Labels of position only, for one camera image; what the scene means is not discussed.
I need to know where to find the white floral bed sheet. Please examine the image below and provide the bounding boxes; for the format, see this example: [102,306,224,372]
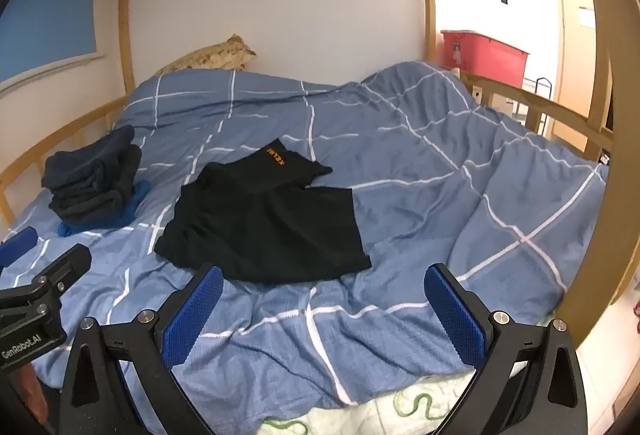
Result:
[260,365,481,435]

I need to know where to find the red storage bin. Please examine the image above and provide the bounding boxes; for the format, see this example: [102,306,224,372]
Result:
[440,29,531,88]

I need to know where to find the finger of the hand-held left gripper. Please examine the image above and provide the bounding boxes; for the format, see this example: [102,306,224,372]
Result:
[29,243,93,299]
[0,226,39,268]

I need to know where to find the blue plaid duvet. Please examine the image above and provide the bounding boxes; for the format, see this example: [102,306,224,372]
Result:
[0,60,611,435]

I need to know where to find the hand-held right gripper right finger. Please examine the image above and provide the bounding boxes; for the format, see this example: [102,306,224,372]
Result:
[424,262,588,435]

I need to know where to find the beige door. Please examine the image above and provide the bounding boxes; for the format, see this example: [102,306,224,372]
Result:
[550,0,601,140]

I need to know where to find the floral beige pillow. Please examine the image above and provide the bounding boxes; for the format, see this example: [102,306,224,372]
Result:
[152,35,258,76]

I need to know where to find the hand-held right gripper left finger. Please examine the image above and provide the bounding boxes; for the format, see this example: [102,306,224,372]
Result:
[60,262,226,435]

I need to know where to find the stack of dark folded clothes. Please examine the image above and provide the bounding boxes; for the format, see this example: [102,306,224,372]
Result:
[41,125,143,223]

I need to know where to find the blue folded cloth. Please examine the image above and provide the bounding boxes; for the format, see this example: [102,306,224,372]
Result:
[57,180,152,237]

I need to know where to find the blue window blind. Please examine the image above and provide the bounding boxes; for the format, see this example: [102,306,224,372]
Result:
[0,0,98,86]

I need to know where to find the wooden bunk bed frame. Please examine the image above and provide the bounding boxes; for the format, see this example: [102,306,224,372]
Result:
[0,0,640,351]

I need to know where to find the black pants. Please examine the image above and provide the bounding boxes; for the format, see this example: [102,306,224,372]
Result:
[154,138,372,286]

